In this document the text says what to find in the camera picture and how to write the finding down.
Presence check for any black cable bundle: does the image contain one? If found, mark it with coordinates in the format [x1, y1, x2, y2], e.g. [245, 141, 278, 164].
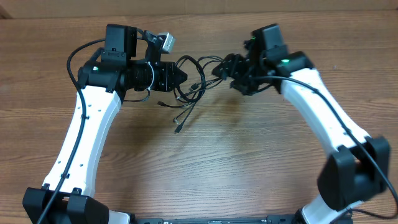
[157, 55, 228, 109]

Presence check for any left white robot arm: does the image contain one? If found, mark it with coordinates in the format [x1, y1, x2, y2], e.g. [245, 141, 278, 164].
[22, 24, 187, 223]

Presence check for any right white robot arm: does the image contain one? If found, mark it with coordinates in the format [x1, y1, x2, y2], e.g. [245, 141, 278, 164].
[212, 24, 397, 223]

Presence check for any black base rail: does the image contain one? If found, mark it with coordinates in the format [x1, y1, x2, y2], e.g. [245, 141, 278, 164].
[131, 215, 295, 224]

